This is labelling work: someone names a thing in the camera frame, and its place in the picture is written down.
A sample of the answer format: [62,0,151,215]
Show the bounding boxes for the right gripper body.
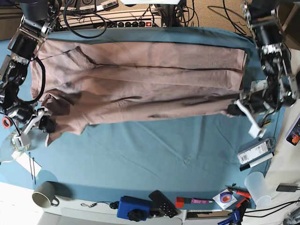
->
[14,107,51,135]

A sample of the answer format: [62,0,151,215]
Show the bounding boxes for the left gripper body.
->
[233,92,274,131]

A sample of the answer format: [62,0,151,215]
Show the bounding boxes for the dusty pink T-shirt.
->
[38,40,247,146]

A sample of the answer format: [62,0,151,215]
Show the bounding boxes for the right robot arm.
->
[0,0,62,133]

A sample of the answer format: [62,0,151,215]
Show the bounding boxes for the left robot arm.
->
[228,0,300,137]

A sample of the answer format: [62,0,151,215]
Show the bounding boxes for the red tape roll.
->
[1,117,13,129]

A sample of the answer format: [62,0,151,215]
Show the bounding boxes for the black zip tie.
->
[28,152,36,184]

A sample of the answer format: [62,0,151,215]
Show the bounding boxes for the clear tape roll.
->
[0,131,31,164]

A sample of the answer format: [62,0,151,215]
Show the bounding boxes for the white paper card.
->
[16,153,42,177]

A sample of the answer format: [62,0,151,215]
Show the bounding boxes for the clear plastic case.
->
[237,137,276,165]

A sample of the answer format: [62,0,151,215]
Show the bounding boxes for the black smartphone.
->
[286,115,300,146]

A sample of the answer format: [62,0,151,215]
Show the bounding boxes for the white marker pen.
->
[240,152,275,172]

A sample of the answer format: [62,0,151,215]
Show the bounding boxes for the blue table cloth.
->
[0,26,291,210]

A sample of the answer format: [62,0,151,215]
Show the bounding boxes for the grey ceramic mug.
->
[32,181,60,209]

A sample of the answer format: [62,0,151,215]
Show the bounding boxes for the translucent plastic cup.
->
[244,172,271,208]

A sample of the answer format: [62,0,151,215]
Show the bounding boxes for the disc in paper sleeve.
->
[212,189,237,210]

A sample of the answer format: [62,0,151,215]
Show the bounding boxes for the purple tube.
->
[191,198,213,204]

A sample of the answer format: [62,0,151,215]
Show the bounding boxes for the red block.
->
[175,197,187,209]

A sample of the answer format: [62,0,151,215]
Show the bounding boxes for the blue black clamp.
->
[218,198,249,225]

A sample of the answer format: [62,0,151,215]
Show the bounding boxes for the black remote control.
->
[149,190,178,218]

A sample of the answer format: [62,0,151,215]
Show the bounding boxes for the blue box with knob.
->
[117,196,152,222]

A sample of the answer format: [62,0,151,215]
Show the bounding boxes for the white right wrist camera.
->
[14,134,31,148]

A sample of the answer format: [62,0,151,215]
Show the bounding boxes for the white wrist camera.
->
[248,126,266,139]
[14,134,31,148]

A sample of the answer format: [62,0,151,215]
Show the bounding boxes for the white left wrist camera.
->
[248,126,266,139]

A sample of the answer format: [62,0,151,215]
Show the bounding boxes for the red handled screwdriver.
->
[226,186,251,199]

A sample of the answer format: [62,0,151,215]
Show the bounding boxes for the black lanyard strap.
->
[81,200,120,209]

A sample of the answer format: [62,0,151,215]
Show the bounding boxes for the black power strip red switch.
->
[116,21,153,28]

